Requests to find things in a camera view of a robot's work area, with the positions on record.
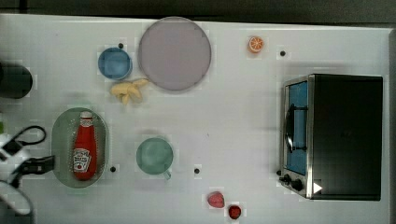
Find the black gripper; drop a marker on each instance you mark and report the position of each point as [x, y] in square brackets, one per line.
[38, 166]

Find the red ketchup bottle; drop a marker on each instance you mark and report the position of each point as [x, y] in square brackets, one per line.
[84, 152]

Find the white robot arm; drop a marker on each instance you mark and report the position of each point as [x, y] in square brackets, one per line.
[16, 162]

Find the green oval strainer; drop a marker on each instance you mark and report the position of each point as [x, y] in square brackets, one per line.
[64, 135]

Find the yellow toy banana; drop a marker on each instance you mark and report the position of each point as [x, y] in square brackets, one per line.
[129, 91]

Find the blue bowl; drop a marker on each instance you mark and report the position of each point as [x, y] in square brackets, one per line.
[115, 63]

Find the round purple plate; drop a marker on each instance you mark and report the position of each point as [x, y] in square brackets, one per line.
[174, 53]

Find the pink toy strawberry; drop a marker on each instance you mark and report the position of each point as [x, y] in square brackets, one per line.
[216, 199]

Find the red toy strawberry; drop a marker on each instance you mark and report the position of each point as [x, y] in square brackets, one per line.
[234, 211]

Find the orange slice toy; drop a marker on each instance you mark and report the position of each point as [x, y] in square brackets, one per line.
[255, 44]

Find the black toaster oven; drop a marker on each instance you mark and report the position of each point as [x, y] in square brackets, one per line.
[332, 137]

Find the black cylinder mount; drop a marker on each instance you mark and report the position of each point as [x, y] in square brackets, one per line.
[16, 81]

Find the green cup with handle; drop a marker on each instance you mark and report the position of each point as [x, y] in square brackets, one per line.
[154, 156]

